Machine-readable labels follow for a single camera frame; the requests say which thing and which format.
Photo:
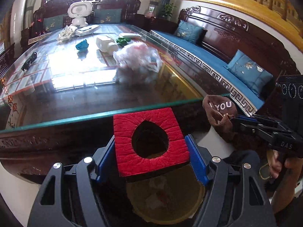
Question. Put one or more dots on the white patterned plastic bag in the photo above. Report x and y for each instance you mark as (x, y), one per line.
(66, 33)

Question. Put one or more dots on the red velvet square box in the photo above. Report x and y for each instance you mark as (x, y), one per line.
(148, 142)

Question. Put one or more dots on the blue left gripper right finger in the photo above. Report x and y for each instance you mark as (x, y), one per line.
(198, 159)

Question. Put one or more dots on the teal embroidered pillow far right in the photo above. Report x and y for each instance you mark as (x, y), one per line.
(107, 16)

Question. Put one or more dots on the white flat package blue label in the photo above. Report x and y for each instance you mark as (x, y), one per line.
(86, 30)

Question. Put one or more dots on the green crumpled cloth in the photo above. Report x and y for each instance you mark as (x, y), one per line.
(122, 41)

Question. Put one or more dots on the white tower air conditioner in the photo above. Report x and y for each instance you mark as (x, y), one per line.
(16, 25)

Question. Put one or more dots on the potted plant in corner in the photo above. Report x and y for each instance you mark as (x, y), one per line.
(167, 11)

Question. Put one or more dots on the dark wooden tv cabinet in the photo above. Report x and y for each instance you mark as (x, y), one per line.
(6, 60)

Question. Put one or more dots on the crumpled clear plastic bag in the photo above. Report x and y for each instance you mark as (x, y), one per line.
(137, 63)

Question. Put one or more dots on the teal crumpled cloth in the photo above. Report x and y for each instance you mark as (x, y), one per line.
(82, 46)

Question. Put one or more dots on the teal embroidered pillow far left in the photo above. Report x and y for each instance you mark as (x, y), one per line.
(54, 23)

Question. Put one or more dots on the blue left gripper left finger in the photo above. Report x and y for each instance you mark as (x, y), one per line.
(105, 158)

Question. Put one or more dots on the teal embroidered pillow right sofa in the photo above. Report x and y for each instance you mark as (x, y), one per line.
(188, 32)

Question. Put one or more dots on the carved wooden sofa right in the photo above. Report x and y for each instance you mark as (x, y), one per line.
(224, 34)

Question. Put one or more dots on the teal embroidered pillow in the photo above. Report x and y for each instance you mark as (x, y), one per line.
(107, 16)
(54, 23)

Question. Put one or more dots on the white toy robot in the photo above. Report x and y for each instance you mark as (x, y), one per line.
(79, 11)

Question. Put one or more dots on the blue sofa seat cushion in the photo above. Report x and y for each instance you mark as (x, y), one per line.
(248, 101)

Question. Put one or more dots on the yellow trash bin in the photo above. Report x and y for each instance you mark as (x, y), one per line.
(170, 198)

